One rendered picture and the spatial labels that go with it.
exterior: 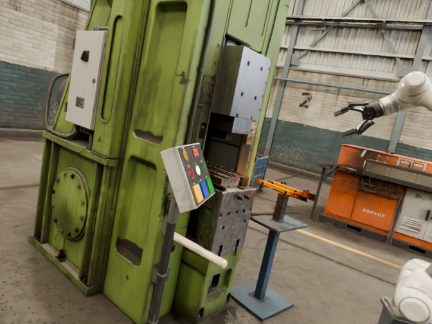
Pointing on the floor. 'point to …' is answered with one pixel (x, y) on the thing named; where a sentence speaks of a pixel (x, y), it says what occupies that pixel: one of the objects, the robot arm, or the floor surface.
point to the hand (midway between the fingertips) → (339, 124)
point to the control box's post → (164, 260)
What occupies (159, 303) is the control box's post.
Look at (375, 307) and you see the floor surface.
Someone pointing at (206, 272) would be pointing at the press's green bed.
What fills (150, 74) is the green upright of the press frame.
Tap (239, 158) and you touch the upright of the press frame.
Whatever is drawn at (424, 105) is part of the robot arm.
